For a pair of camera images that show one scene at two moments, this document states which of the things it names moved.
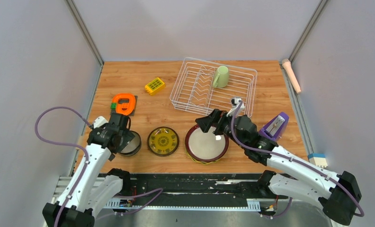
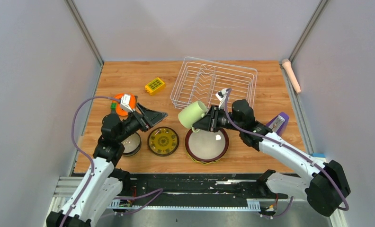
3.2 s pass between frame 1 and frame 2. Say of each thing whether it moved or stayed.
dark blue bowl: stayed
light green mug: moved
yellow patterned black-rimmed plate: stayed
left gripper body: moved
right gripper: moved
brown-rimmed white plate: stayed
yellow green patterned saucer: stayed
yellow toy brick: stayed
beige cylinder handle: stayed
